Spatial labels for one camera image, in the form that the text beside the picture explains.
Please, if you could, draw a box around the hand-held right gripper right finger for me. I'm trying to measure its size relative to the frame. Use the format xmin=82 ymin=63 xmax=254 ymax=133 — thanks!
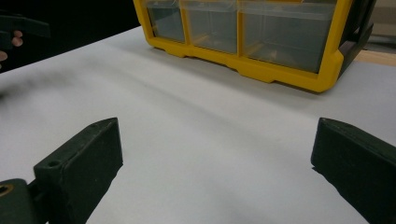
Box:
xmin=310 ymin=117 xmax=396 ymax=224

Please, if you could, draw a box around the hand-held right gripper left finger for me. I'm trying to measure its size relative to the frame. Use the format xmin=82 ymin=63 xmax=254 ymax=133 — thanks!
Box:
xmin=33 ymin=117 xmax=124 ymax=224

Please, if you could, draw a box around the medium clear plastic drawer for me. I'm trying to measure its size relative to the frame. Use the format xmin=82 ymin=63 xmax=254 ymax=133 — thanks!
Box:
xmin=179 ymin=0 xmax=239 ymax=55

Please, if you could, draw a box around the yellow and black drawer cabinet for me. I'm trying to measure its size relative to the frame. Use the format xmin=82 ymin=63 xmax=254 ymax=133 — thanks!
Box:
xmin=133 ymin=0 xmax=377 ymax=93

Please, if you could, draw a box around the narrow clear plastic drawer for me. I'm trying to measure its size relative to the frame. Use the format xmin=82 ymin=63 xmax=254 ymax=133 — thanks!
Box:
xmin=145 ymin=0 xmax=187 ymax=44

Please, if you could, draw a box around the wide clear plastic drawer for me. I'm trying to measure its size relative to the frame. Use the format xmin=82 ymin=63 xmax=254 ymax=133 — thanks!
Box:
xmin=236 ymin=0 xmax=338 ymax=75

